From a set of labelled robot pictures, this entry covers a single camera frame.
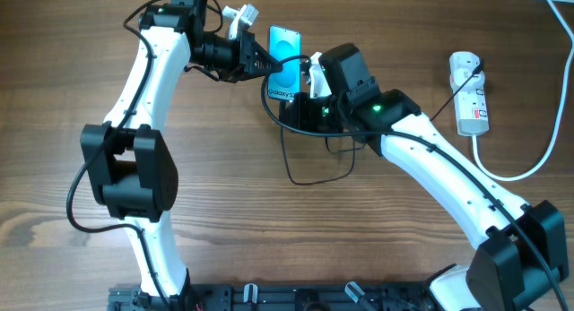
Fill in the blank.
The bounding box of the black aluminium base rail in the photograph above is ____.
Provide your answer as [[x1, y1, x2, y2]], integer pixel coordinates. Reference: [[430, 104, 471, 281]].
[[108, 282, 441, 311]]

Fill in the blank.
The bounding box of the white USB charger plug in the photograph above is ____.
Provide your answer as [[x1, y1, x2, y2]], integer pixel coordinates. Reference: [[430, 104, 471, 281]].
[[450, 65, 485, 91]]

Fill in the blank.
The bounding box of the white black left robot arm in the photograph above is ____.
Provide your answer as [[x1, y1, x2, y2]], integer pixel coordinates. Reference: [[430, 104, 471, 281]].
[[79, 0, 278, 310]]

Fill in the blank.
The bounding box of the white power strip cord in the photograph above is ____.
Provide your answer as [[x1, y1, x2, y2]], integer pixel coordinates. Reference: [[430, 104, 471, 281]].
[[471, 0, 574, 183]]

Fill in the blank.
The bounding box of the white power strip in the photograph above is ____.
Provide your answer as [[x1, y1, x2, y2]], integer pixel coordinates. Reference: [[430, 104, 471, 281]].
[[449, 51, 490, 136]]

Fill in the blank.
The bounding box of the black charging cable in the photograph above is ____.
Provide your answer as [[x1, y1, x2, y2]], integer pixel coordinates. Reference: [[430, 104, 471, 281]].
[[280, 59, 485, 186]]

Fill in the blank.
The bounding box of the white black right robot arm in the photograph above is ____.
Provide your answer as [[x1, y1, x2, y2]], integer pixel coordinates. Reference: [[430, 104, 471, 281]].
[[278, 44, 570, 310]]

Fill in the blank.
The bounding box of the blue screen smartphone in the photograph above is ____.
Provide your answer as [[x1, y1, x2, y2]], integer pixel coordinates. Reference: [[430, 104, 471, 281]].
[[267, 25, 301, 101]]

